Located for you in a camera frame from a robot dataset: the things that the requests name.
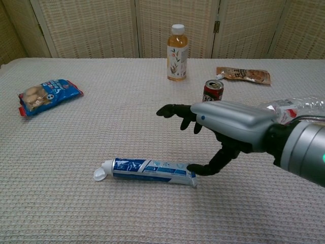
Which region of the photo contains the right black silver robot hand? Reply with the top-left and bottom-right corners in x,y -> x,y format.
156,100 -> 276,177

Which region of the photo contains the blue white toothpaste tube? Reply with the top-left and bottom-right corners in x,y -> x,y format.
93,157 -> 198,189

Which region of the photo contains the red drink can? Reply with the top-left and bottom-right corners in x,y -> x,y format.
202,79 -> 224,103

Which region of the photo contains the brown spouted snack pouch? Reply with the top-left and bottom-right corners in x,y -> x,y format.
215,66 -> 271,86

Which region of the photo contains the clear plastic water bottle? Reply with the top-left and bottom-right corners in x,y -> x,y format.
264,96 -> 325,126

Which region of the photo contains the amber tea bottle white cap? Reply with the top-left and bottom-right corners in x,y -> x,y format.
167,24 -> 190,82

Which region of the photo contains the beige woven folding screen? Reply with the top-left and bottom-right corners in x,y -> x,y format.
0,0 -> 325,66

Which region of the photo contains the white woven tablecloth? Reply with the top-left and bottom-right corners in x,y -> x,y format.
0,57 -> 325,244

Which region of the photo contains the blue cookie bag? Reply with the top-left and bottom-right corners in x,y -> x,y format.
17,78 -> 84,117

